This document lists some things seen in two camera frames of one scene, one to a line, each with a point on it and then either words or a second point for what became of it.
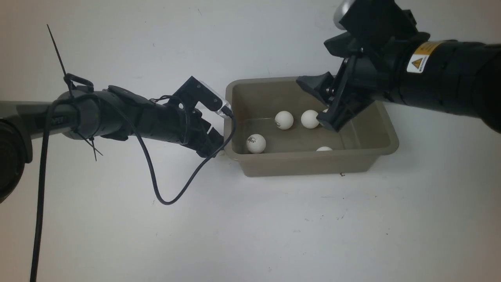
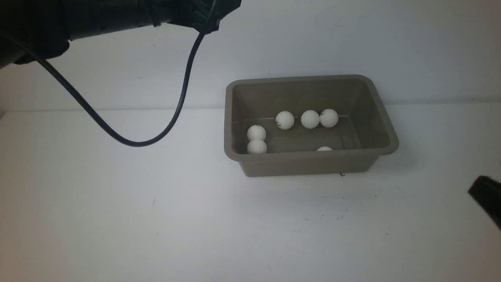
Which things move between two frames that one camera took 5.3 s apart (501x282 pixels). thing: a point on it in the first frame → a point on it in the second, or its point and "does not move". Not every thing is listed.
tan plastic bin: (276, 133) does not move
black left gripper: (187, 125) → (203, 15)
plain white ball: (324, 148) does not move
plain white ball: (309, 119) does not move
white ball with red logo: (284, 120) does not move
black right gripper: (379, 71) → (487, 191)
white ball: (256, 143) → (256, 132)
